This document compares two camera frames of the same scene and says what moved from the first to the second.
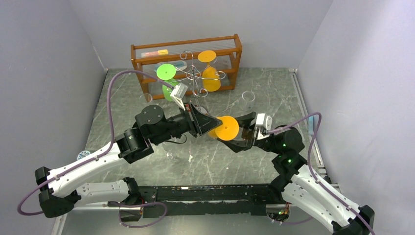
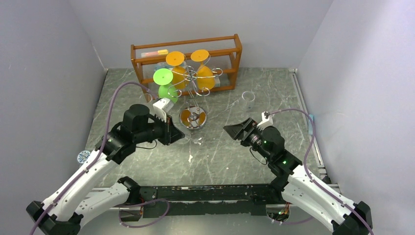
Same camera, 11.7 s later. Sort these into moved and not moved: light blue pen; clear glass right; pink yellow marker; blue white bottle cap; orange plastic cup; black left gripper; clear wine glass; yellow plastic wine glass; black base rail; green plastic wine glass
Moved: yellow plastic wine glass; black left gripper; orange plastic cup; green plastic wine glass; clear wine glass
Not moved: black base rail; pink yellow marker; clear glass right; light blue pen; blue white bottle cap
